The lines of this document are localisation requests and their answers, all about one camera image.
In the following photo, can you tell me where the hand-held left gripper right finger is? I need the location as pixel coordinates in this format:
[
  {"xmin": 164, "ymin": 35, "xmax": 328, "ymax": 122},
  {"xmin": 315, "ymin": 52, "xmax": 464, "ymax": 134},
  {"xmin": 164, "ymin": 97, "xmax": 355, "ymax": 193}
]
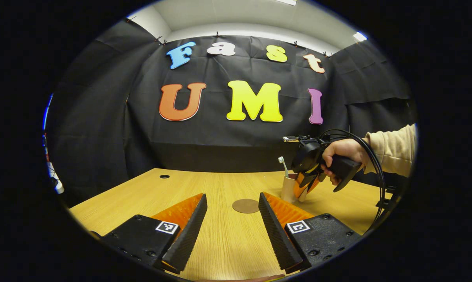
[{"xmin": 258, "ymin": 192, "xmax": 364, "ymax": 275}]

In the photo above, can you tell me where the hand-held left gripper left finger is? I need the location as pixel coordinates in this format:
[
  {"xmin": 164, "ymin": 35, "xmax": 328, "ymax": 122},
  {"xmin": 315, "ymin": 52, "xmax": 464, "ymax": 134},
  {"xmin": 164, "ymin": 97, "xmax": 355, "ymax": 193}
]
[{"xmin": 101, "ymin": 193, "xmax": 208, "ymax": 275}]

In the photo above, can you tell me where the beige cup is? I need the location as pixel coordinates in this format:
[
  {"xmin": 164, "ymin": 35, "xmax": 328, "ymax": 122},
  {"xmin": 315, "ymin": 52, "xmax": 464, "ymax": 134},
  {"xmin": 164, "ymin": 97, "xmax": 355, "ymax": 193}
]
[{"xmin": 281, "ymin": 174, "xmax": 309, "ymax": 203}]

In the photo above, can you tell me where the white toothbrush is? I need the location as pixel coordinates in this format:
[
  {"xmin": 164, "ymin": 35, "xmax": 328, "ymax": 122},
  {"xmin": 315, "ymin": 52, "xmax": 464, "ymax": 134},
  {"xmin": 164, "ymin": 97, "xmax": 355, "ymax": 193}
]
[{"xmin": 277, "ymin": 156, "xmax": 290, "ymax": 179}]

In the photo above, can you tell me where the brown round coaster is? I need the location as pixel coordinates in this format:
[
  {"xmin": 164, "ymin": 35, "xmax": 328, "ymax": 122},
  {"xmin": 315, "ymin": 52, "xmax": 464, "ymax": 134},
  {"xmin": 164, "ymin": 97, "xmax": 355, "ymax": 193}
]
[{"xmin": 232, "ymin": 199, "xmax": 261, "ymax": 214}]

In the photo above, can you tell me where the wooden desktop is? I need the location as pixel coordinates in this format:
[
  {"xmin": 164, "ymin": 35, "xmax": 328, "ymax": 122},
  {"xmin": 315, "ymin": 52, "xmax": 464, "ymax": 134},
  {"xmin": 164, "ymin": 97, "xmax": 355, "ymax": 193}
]
[{"xmin": 69, "ymin": 168, "xmax": 393, "ymax": 282}]

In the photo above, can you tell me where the black backdrop cloth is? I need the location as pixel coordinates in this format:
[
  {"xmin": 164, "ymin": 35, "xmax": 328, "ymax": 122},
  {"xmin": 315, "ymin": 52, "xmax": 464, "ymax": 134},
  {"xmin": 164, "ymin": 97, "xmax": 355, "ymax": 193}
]
[{"xmin": 46, "ymin": 20, "xmax": 417, "ymax": 204}]

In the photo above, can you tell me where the black cable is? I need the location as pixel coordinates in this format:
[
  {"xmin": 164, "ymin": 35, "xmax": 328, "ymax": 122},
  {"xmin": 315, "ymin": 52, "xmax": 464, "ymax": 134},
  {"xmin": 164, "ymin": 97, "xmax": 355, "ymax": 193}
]
[{"xmin": 318, "ymin": 128, "xmax": 387, "ymax": 226}]

